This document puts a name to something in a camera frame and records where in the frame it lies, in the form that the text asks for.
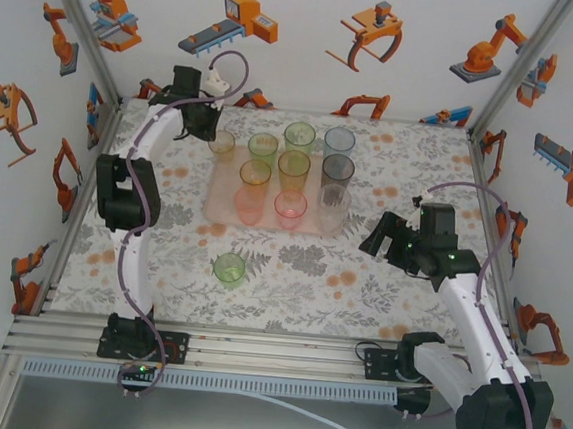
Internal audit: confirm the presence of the pale amber plastic glass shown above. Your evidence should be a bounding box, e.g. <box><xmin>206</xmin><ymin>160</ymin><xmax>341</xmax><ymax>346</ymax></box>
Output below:
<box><xmin>206</xmin><ymin>128</ymin><xmax>238</xmax><ymax>166</ymax></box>

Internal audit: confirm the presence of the clear plastic glass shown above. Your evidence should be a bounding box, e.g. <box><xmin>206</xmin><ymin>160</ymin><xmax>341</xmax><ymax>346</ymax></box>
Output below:
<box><xmin>313</xmin><ymin>181</ymin><xmax>354</xmax><ymax>236</ymax></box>

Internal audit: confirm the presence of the green transparent plastic glass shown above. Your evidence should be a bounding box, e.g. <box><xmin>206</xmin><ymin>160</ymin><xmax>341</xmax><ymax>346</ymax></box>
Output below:
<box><xmin>211</xmin><ymin>250</ymin><xmax>249</xmax><ymax>292</ymax></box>
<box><xmin>282</xmin><ymin>119</ymin><xmax>319</xmax><ymax>158</ymax></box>
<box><xmin>245</xmin><ymin>130</ymin><xmax>281</xmax><ymax>167</ymax></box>

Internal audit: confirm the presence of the amber transparent plastic glass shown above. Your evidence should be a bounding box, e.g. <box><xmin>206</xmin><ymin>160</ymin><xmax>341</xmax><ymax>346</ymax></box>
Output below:
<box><xmin>274</xmin><ymin>148</ymin><xmax>313</xmax><ymax>197</ymax></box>
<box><xmin>237</xmin><ymin>157</ymin><xmax>274</xmax><ymax>194</ymax></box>

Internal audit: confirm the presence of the grey transparent plastic glass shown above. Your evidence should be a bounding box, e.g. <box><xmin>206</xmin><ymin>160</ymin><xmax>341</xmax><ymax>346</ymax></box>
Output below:
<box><xmin>319</xmin><ymin>151</ymin><xmax>358</xmax><ymax>191</ymax></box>

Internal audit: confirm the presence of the salmon pink plastic glass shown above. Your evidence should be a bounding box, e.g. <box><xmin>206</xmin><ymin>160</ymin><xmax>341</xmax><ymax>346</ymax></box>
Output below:
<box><xmin>230</xmin><ymin>184</ymin><xmax>269</xmax><ymax>228</ymax></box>

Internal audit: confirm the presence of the red transparent plastic glass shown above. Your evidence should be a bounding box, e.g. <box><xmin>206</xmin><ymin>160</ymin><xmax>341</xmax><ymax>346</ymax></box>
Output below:
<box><xmin>271</xmin><ymin>187</ymin><xmax>311</xmax><ymax>233</ymax></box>

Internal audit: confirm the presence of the blue transparent plastic glass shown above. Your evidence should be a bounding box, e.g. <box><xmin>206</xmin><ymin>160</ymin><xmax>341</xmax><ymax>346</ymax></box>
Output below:
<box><xmin>322</xmin><ymin>125</ymin><xmax>358</xmax><ymax>161</ymax></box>

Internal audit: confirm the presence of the pink rectangular tray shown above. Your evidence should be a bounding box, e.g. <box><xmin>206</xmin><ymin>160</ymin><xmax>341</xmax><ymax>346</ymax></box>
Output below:
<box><xmin>201</xmin><ymin>139</ymin><xmax>352</xmax><ymax>240</ymax></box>

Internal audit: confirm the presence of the small black electronics box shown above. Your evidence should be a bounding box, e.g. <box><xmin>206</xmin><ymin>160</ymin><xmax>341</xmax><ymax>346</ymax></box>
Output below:
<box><xmin>118</xmin><ymin>359</ymin><xmax>162</xmax><ymax>383</ymax></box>
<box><xmin>391</xmin><ymin>384</ymin><xmax>434</xmax><ymax>420</ymax></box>

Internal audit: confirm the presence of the white thin tube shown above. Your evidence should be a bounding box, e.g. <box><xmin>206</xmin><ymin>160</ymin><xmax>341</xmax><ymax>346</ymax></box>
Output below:
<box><xmin>232</xmin><ymin>389</ymin><xmax>401</xmax><ymax>429</ymax></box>

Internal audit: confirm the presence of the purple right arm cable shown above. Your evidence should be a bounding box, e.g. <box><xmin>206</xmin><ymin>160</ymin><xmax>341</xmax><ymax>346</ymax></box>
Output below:
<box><xmin>400</xmin><ymin>178</ymin><xmax>556</xmax><ymax>429</ymax></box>

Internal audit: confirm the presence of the aluminium side rail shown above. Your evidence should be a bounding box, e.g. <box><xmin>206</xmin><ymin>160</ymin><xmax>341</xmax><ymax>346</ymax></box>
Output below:
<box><xmin>448</xmin><ymin>127</ymin><xmax>543</xmax><ymax>357</ymax></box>
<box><xmin>11</xmin><ymin>90</ymin><xmax>127</xmax><ymax>325</ymax></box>

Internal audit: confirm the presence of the aluminium corner post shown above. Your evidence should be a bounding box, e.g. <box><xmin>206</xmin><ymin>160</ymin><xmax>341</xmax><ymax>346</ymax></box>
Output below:
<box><xmin>25</xmin><ymin>0</ymin><xmax>134</xmax><ymax>106</ymax></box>
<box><xmin>471</xmin><ymin>0</ymin><xmax>573</xmax><ymax>145</ymax></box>

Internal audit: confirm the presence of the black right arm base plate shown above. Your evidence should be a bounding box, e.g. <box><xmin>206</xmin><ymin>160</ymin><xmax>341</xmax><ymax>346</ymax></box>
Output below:
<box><xmin>360</xmin><ymin>346</ymin><xmax>449</xmax><ymax>389</ymax></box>

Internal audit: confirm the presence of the aluminium frame rail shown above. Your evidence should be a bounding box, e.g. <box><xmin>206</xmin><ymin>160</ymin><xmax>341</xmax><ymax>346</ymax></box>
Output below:
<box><xmin>0</xmin><ymin>305</ymin><xmax>544</xmax><ymax>404</ymax></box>

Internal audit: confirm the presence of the white slotted cable duct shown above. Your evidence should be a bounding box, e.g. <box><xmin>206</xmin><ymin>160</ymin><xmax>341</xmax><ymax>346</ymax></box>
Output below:
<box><xmin>19</xmin><ymin>355</ymin><xmax>400</xmax><ymax>409</ymax></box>

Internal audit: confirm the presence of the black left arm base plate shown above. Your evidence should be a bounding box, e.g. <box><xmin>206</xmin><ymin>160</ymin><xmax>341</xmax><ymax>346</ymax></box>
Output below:
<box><xmin>96</xmin><ymin>325</ymin><xmax>192</xmax><ymax>366</ymax></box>

